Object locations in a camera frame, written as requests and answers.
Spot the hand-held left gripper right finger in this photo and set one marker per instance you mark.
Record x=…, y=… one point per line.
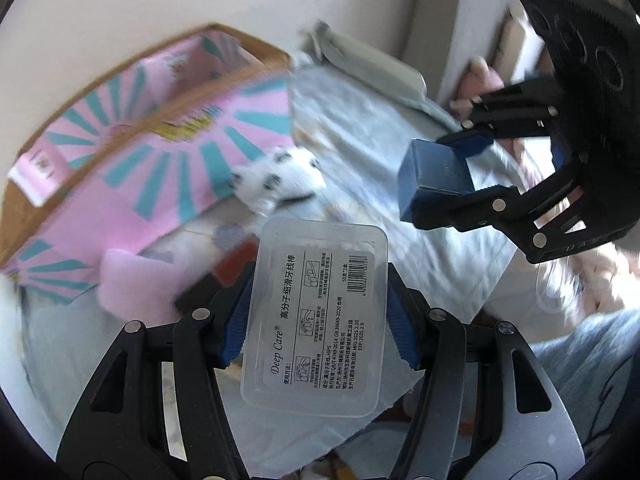
x=400, y=317

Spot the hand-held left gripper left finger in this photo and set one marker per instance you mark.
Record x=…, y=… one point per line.
x=239, y=317

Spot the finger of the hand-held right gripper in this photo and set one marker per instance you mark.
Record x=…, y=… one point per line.
x=440, y=210
x=475, y=142

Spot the small dark blue box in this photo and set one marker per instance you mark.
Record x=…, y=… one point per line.
x=435, y=165

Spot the clear plastic floss box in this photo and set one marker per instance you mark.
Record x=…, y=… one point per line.
x=320, y=310

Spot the red and black box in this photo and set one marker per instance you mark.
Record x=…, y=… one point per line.
x=235, y=265

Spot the light blue bedsheet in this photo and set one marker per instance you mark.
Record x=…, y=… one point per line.
x=350, y=135

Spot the pink soft cloth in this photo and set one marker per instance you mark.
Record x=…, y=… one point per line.
x=125, y=275

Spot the grey pillow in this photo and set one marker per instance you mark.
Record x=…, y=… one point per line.
x=370, y=65

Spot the white spotted plush toy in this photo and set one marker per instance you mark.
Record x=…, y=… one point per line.
x=280, y=175

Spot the person's leg in jeans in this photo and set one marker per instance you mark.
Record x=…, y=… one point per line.
x=590, y=360

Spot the pink striped storage box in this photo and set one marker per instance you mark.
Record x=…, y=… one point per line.
x=150, y=135

